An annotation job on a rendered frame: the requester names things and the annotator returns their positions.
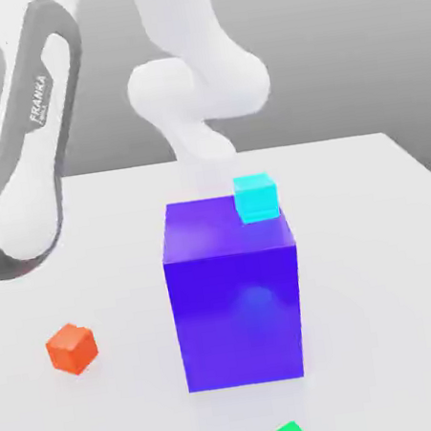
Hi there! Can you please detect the small cyan cube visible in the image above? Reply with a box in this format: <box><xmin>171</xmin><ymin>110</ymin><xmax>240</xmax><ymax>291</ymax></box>
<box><xmin>231</xmin><ymin>170</ymin><xmax>283</xmax><ymax>226</ymax></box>

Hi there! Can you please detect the large blue box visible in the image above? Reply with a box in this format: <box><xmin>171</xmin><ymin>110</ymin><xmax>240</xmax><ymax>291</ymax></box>
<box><xmin>154</xmin><ymin>186</ymin><xmax>315</xmax><ymax>396</ymax></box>

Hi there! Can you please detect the small orange cube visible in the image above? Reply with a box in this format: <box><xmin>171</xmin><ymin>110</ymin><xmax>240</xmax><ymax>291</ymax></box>
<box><xmin>42</xmin><ymin>319</ymin><xmax>102</xmax><ymax>379</ymax></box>

